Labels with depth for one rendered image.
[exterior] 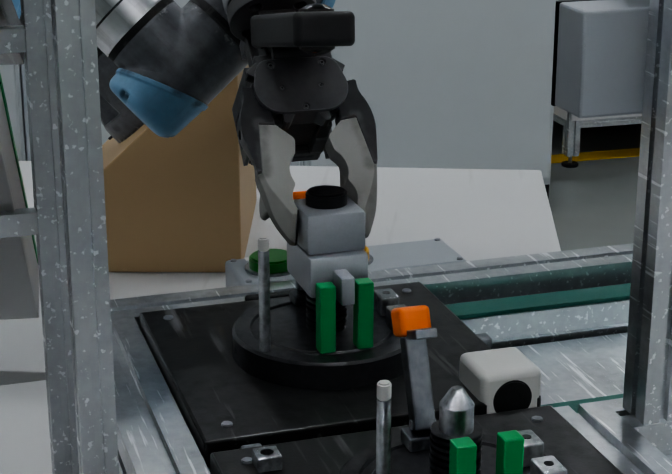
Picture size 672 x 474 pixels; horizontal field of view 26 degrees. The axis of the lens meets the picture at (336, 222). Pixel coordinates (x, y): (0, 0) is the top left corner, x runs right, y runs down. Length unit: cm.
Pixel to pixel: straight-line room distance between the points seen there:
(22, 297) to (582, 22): 45
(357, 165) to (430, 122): 331
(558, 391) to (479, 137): 330
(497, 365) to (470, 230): 71
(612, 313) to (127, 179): 55
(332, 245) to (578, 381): 26
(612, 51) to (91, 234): 36
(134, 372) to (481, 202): 82
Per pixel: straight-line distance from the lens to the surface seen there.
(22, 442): 123
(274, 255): 129
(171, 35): 125
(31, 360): 138
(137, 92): 125
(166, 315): 116
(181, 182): 155
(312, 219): 102
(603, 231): 450
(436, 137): 439
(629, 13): 96
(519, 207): 181
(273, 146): 106
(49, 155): 95
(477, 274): 128
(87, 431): 83
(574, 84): 96
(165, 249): 157
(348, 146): 108
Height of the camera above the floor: 140
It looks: 18 degrees down
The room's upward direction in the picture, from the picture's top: straight up
